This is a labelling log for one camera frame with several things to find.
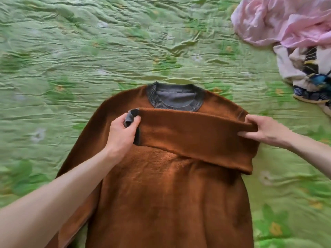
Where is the person's left hand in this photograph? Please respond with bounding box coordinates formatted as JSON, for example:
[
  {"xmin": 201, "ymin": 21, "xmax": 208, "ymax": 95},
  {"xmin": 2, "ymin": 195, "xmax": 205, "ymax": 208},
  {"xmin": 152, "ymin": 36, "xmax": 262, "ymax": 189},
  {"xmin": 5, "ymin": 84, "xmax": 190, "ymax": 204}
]
[{"xmin": 105, "ymin": 113, "xmax": 142, "ymax": 163}]

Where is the pink cloth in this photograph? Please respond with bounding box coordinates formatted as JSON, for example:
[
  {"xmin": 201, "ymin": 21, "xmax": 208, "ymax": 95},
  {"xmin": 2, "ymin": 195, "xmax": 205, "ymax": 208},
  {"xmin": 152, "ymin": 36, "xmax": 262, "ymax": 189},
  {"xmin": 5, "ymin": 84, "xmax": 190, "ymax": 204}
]
[{"xmin": 231, "ymin": 0, "xmax": 331, "ymax": 48}]

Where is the green floral bedspread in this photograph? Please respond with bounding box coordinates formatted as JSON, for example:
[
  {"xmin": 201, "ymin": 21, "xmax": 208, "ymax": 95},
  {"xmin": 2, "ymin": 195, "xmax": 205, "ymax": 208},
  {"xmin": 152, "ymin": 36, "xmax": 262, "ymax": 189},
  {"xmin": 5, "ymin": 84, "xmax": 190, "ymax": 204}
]
[{"xmin": 0, "ymin": 0, "xmax": 331, "ymax": 248}]

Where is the person's right forearm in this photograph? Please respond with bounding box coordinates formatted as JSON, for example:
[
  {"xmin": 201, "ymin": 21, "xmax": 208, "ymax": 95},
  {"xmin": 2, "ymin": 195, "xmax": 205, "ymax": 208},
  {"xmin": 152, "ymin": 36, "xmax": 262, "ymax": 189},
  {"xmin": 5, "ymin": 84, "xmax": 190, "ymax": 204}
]
[{"xmin": 287, "ymin": 137, "xmax": 331, "ymax": 180}]

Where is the white patterned garment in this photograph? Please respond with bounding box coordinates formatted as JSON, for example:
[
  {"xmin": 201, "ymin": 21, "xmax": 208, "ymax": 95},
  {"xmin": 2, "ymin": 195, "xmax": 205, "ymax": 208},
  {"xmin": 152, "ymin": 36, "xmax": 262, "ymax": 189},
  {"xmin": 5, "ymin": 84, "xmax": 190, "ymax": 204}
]
[{"xmin": 273, "ymin": 44, "xmax": 331, "ymax": 116}]

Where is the person's left forearm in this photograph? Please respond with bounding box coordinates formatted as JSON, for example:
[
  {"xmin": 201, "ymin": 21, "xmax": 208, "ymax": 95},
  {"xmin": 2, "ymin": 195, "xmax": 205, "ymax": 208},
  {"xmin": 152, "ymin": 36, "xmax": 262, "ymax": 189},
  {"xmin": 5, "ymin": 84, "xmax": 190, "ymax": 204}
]
[{"xmin": 0, "ymin": 148, "xmax": 118, "ymax": 248}]

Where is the person's right hand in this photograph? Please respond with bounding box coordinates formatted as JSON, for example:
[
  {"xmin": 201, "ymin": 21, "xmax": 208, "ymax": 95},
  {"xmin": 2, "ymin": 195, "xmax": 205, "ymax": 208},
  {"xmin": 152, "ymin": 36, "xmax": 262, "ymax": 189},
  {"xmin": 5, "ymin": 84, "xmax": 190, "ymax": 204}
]
[{"xmin": 237, "ymin": 114, "xmax": 294, "ymax": 149}]

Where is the brown fleece sweater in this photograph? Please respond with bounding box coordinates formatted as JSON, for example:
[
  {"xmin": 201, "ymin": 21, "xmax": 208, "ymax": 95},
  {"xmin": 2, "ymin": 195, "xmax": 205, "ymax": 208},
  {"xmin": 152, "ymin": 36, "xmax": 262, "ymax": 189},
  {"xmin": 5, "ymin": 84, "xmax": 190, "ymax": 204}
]
[{"xmin": 46, "ymin": 82, "xmax": 261, "ymax": 248}]

